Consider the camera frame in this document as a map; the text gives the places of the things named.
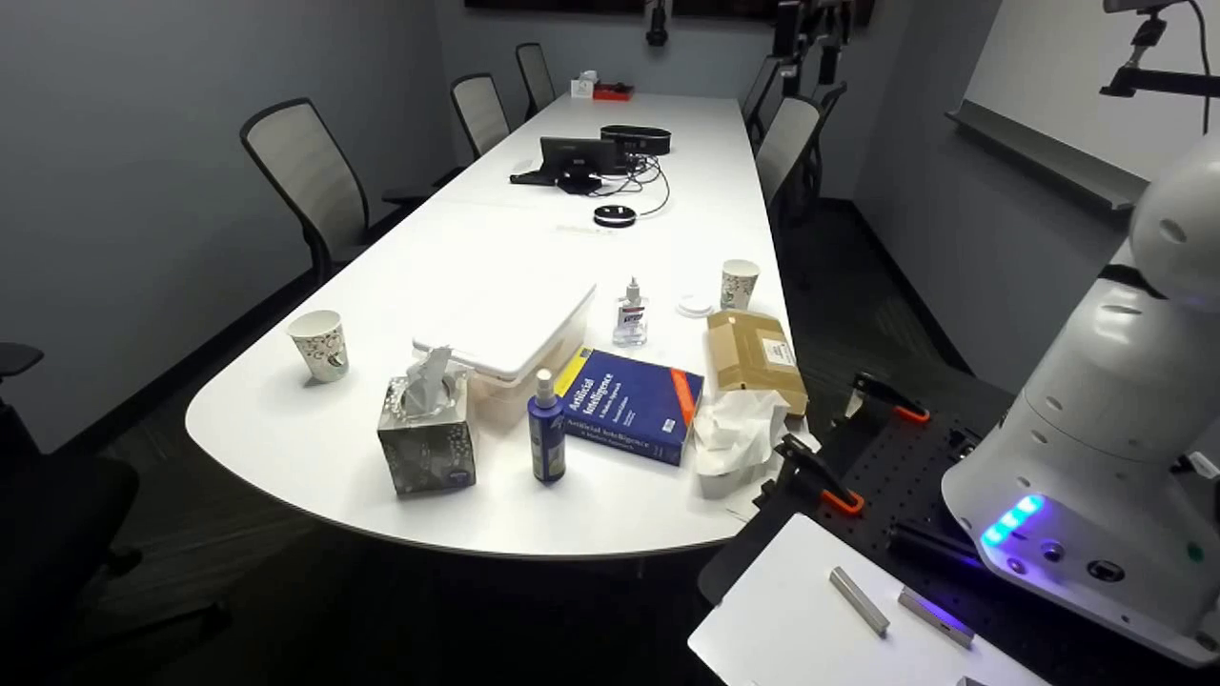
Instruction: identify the blue book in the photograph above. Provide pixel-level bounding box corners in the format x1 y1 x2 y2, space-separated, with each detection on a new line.
552 349 705 468

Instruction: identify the orange pen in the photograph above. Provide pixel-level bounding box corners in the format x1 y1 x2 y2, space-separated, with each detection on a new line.
666 365 705 432

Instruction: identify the white flat box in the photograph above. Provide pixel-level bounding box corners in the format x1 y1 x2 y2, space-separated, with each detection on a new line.
412 277 603 425

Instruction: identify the blue bottle with black cap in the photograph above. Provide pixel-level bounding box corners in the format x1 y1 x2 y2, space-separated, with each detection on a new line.
528 365 571 488

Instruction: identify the round black puck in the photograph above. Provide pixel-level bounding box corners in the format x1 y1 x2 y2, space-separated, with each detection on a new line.
590 200 642 232

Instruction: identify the printed paper cup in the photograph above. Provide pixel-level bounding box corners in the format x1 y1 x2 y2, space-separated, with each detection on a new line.
285 307 355 389
716 255 763 318

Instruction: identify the flat cardboard box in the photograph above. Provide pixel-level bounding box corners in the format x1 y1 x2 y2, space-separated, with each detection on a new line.
703 311 814 418

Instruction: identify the crumpled white cloth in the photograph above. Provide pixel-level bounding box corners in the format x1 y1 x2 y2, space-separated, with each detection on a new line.
692 384 792 502

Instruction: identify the black conference phone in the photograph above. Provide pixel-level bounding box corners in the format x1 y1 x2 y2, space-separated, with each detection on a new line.
509 134 637 200

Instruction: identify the black device box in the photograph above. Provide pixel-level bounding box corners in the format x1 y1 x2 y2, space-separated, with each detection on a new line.
600 124 674 161

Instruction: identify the grey marbled tissue box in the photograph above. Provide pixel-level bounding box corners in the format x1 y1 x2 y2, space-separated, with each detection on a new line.
375 342 482 502

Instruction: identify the black orange clamp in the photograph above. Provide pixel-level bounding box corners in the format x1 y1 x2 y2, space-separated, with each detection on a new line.
772 432 871 524
843 371 933 432

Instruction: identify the mesh office chair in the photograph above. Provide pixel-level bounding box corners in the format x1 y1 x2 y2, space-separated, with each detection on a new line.
757 91 824 208
740 51 796 130
236 96 387 277
447 69 514 163
511 40 564 115

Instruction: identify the white board sheet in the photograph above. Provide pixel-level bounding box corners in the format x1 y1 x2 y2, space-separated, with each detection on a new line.
687 512 1052 686

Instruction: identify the grey marker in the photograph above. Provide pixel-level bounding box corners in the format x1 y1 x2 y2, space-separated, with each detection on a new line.
827 566 898 642
898 582 982 654

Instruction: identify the black cable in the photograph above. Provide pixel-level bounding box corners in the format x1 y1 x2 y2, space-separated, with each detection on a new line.
595 148 674 222

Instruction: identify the wall whiteboard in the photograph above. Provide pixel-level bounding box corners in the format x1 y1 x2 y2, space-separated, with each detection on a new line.
945 0 1220 217

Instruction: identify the black camera stand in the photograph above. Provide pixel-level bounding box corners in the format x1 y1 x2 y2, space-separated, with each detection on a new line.
1097 0 1220 138

